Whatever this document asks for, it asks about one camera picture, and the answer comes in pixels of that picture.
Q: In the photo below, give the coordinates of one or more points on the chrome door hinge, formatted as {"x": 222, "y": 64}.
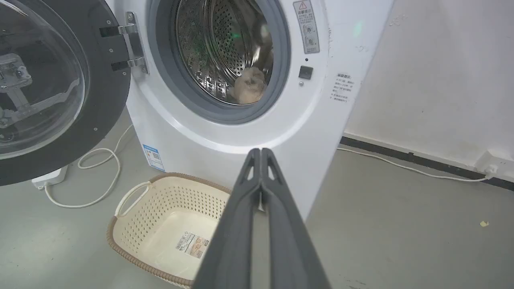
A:
{"x": 134, "y": 42}

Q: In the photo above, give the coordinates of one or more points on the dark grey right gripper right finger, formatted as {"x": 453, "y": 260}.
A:
{"x": 289, "y": 241}

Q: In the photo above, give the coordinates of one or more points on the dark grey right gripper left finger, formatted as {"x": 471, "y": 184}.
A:
{"x": 235, "y": 237}

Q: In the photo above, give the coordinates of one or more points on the cream perforated laundry basket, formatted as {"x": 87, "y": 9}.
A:
{"x": 168, "y": 224}

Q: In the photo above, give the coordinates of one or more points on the black round washer door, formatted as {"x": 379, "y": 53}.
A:
{"x": 52, "y": 88}

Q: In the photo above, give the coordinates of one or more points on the white front-load washing machine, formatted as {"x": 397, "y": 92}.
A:
{"x": 249, "y": 120}

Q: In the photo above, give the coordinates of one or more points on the beige garment in drum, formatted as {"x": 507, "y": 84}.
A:
{"x": 249, "y": 85}

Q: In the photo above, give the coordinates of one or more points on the white wall socket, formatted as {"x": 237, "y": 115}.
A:
{"x": 496, "y": 163}

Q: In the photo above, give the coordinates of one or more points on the small yellow paper scrap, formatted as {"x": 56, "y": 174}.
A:
{"x": 484, "y": 223}

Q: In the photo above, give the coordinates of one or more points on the white power strip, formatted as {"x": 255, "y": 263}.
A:
{"x": 50, "y": 178}

